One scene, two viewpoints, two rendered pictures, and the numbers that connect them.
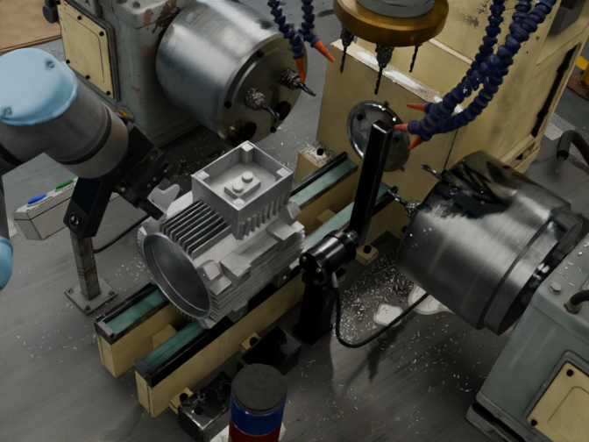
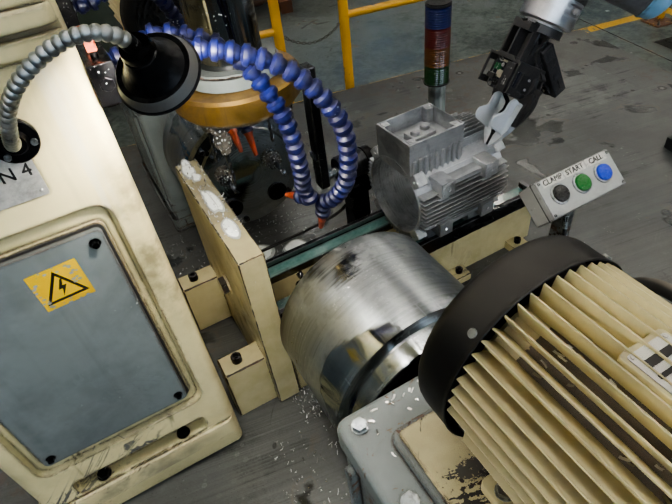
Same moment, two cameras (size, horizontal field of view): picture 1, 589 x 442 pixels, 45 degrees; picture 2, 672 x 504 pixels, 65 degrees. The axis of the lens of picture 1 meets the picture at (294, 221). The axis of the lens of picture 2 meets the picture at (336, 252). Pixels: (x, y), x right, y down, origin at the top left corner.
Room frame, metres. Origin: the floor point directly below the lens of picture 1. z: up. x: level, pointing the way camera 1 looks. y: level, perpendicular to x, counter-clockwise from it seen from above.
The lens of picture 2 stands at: (1.61, 0.33, 1.63)
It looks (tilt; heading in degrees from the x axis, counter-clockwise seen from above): 42 degrees down; 208
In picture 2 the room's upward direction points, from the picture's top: 8 degrees counter-clockwise
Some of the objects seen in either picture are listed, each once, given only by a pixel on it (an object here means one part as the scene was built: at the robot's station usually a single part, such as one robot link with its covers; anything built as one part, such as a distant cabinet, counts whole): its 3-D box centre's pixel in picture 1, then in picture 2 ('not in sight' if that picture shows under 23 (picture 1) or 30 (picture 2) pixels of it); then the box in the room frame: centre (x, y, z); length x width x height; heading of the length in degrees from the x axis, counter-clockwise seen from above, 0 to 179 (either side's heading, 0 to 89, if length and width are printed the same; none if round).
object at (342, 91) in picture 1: (392, 140); (220, 290); (1.13, -0.17, 0.97); 0.30 x 0.11 x 0.34; 53
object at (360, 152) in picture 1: (376, 138); not in sight; (1.07, -0.13, 1.01); 0.15 x 0.02 x 0.15; 53
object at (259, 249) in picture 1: (222, 243); (435, 175); (0.75, 0.11, 1.01); 0.20 x 0.19 x 0.19; 144
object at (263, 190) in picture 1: (242, 190); (419, 141); (0.79, 0.09, 1.11); 0.12 x 0.11 x 0.07; 144
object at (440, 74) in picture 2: not in sight; (436, 72); (0.39, 0.01, 1.05); 0.06 x 0.06 x 0.04
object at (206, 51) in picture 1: (216, 60); (411, 368); (1.22, 0.20, 1.04); 0.37 x 0.25 x 0.25; 53
